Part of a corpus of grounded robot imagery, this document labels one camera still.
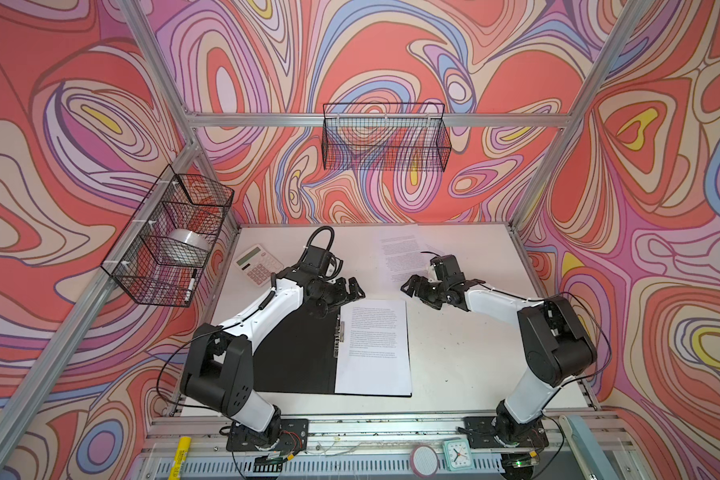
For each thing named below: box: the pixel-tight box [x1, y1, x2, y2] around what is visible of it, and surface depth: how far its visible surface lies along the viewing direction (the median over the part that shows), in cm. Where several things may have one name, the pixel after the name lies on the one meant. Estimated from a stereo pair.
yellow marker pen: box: [168, 436, 192, 480], surface depth 70 cm
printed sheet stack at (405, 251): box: [379, 224, 443, 284], surface depth 115 cm
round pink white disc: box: [410, 444, 439, 478], surface depth 67 cm
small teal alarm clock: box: [443, 438, 473, 472], surface depth 70 cm
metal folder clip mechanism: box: [334, 314, 345, 359], surface depth 92 cm
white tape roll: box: [169, 228, 210, 251], surface depth 75 cm
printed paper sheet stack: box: [335, 300, 412, 394], surface depth 90 cm
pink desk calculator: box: [234, 244, 284, 287], surface depth 107 cm
